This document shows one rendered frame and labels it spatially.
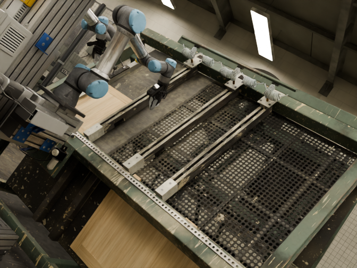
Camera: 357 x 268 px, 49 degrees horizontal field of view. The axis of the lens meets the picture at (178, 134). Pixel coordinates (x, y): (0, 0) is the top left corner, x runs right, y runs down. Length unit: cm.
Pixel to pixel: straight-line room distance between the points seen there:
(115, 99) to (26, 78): 93
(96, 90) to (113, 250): 104
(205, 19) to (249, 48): 124
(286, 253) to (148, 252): 83
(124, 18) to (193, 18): 689
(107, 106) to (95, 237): 96
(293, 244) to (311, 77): 616
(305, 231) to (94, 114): 165
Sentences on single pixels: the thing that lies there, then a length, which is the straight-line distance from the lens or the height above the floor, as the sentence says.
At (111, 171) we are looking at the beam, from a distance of 246.
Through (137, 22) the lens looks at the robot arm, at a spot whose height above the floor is 161.
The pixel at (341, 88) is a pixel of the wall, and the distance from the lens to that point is 802.
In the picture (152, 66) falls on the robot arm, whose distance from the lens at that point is 244.
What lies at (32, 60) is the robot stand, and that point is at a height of 112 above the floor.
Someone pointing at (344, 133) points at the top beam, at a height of 189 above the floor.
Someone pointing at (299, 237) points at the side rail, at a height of 118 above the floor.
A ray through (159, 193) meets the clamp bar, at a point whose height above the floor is 92.
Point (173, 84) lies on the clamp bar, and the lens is 305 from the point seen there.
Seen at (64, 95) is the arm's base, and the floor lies 106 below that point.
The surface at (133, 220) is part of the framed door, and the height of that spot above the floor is 66.
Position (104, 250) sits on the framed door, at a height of 40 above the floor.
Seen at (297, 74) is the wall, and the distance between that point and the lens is 810.
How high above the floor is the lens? 114
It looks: 3 degrees up
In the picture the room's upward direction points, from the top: 35 degrees clockwise
